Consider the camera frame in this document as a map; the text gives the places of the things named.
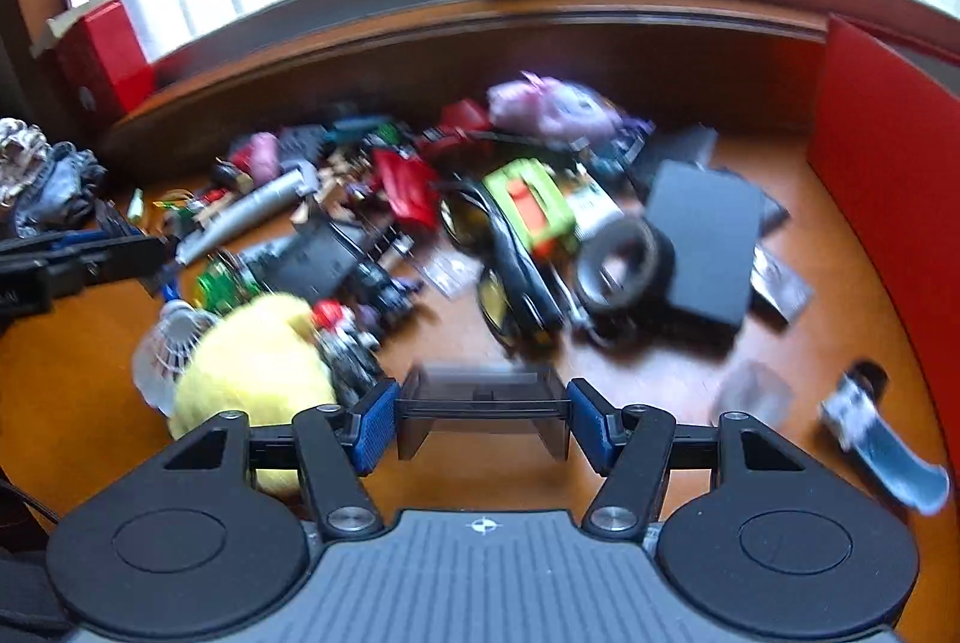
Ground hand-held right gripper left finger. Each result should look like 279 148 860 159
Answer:
161 377 400 537

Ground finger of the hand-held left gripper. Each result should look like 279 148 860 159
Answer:
41 236 170 301
0 227 145 251

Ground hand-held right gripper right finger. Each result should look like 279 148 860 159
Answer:
566 377 815 537

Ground smoky transparent square plate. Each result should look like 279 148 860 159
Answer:
396 364 569 462

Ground large red cardboard box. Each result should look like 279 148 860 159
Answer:
806 11 960 456

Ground black white robot figure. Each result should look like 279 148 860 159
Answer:
319 320 395 404

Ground white shuttlecock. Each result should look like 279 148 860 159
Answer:
131 299 218 415

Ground green spinning top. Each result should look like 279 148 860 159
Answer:
191 257 252 310

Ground red white small figure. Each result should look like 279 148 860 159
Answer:
311 302 357 336

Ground dark toy figure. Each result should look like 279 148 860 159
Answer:
352 264 425 322

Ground yellow plush toy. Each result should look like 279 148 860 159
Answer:
169 292 338 494

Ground black marker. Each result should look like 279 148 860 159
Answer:
210 159 252 194

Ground black tape roll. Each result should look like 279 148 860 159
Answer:
574 215 676 318

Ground black plastic box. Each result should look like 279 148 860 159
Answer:
262 219 391 307

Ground black glasses yellow lenses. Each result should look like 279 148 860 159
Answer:
439 178 571 351

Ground small red box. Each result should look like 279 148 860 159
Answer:
30 0 157 123

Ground pink toy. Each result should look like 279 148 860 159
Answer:
247 133 282 183

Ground white paper packet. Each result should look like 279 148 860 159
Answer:
566 185 623 235

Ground black power bank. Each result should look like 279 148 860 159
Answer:
643 159 767 325

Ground grey plate with holes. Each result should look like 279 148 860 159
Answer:
281 125 331 164

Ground silver foil packet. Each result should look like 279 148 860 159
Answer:
750 245 817 325

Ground green orange case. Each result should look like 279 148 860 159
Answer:
484 159 578 258

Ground red plastic piece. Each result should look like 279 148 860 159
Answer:
371 148 443 232

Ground black square plate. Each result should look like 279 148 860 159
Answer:
754 185 790 235

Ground teal plastic toy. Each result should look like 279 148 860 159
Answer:
334 116 391 138

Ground blue white toy skateboard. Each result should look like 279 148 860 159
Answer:
819 359 952 515

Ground purple plush toy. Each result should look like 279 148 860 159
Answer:
487 74 627 142

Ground red plastic part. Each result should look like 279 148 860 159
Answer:
439 99 492 138

